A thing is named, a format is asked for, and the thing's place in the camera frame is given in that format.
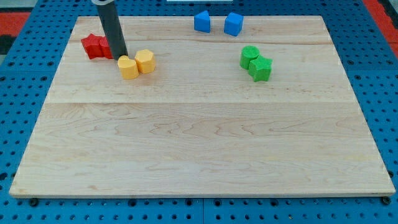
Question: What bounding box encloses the yellow hexagon block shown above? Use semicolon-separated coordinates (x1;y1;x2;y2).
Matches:
134;49;156;74

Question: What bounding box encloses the yellow heart block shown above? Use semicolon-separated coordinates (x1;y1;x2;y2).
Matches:
118;55;139;80

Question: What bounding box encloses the light wooden board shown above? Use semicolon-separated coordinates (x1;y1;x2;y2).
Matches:
9;16;396;198

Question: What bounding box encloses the green star block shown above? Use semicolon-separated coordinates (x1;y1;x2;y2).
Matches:
248;55;273;82

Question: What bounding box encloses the green cylinder block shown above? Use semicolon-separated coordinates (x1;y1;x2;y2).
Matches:
239;45;260;70

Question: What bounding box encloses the blue triangular block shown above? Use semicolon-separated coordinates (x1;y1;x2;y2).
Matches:
193;11;211;33

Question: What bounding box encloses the blue cube block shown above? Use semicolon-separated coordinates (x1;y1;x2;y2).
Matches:
224;12;244;36

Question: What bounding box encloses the red block behind rod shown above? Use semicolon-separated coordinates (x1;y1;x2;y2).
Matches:
99;36;113;59

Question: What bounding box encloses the red star block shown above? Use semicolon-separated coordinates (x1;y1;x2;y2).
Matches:
81;34;104;60

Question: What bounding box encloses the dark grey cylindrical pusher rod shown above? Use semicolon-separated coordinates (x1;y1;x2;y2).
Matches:
91;0;128;60

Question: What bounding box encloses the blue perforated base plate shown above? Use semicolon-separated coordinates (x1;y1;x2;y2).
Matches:
1;0;397;223

